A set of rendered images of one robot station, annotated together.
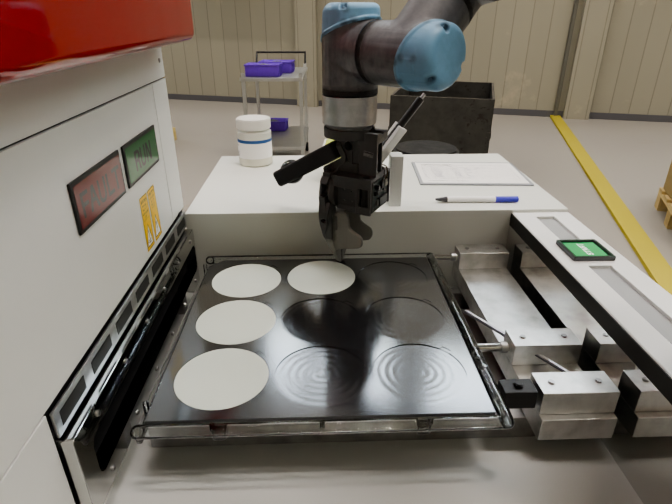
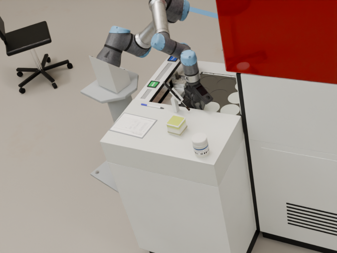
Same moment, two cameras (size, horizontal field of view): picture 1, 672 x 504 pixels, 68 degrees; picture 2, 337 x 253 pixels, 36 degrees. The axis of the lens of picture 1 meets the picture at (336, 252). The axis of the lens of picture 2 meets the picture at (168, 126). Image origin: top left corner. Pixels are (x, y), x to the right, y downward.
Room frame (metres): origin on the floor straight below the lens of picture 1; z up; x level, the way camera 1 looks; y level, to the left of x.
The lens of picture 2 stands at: (2.48, 1.14, 2.57)
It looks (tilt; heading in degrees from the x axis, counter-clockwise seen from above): 39 degrees down; 218
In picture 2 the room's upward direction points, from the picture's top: 14 degrees counter-clockwise
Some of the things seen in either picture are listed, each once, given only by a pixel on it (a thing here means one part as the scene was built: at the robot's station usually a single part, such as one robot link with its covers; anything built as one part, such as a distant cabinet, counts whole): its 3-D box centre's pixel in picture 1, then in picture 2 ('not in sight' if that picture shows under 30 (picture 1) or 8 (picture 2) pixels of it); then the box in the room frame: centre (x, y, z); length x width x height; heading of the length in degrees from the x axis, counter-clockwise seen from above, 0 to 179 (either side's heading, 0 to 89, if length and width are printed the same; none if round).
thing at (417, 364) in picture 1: (320, 320); (218, 95); (0.54, 0.02, 0.90); 0.34 x 0.34 x 0.01; 2
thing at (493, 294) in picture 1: (514, 328); (175, 95); (0.56, -0.24, 0.87); 0.36 x 0.08 x 0.03; 2
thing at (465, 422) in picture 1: (324, 426); (230, 76); (0.36, 0.01, 0.90); 0.37 x 0.01 x 0.01; 92
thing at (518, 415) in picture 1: (375, 424); not in sight; (0.42, -0.04, 0.84); 0.50 x 0.02 x 0.03; 92
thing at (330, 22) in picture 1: (352, 49); (189, 62); (0.70, -0.02, 1.21); 0.09 x 0.08 x 0.11; 42
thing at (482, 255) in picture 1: (480, 255); not in sight; (0.73, -0.24, 0.89); 0.08 x 0.03 x 0.03; 92
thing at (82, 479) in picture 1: (152, 332); not in sight; (0.51, 0.23, 0.89); 0.44 x 0.02 x 0.10; 2
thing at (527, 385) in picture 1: (516, 392); not in sight; (0.41, -0.19, 0.90); 0.04 x 0.02 x 0.03; 92
